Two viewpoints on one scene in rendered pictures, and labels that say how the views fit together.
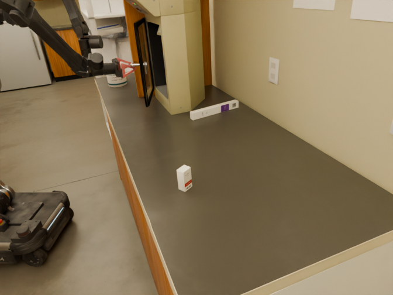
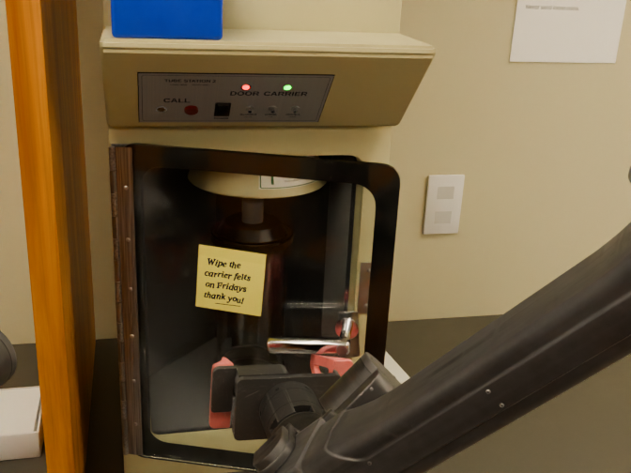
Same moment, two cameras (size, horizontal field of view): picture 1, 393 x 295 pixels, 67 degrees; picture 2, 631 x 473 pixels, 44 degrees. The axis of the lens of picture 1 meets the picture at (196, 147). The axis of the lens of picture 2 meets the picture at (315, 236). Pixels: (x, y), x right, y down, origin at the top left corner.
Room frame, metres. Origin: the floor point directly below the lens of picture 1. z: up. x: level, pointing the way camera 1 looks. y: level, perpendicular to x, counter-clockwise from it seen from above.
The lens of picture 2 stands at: (1.43, 1.01, 1.60)
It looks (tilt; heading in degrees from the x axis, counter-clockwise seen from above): 21 degrees down; 276
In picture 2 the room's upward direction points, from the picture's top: 3 degrees clockwise
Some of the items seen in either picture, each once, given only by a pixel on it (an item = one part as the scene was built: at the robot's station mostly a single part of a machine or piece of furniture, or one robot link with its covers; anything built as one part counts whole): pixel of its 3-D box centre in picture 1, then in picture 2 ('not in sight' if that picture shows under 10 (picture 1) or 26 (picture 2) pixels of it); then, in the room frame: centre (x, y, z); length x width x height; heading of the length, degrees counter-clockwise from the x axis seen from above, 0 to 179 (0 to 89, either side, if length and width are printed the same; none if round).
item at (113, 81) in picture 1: (116, 74); not in sight; (2.07, 0.52, 1.02); 0.13 x 0.13 x 0.15
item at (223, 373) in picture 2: (123, 65); (242, 383); (1.56, 0.35, 1.18); 0.09 x 0.07 x 0.07; 112
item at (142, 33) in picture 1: (145, 61); (253, 324); (1.58, 0.23, 1.19); 0.30 x 0.01 x 0.40; 179
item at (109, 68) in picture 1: (110, 68); (292, 418); (1.50, 0.40, 1.18); 0.10 x 0.07 x 0.07; 22
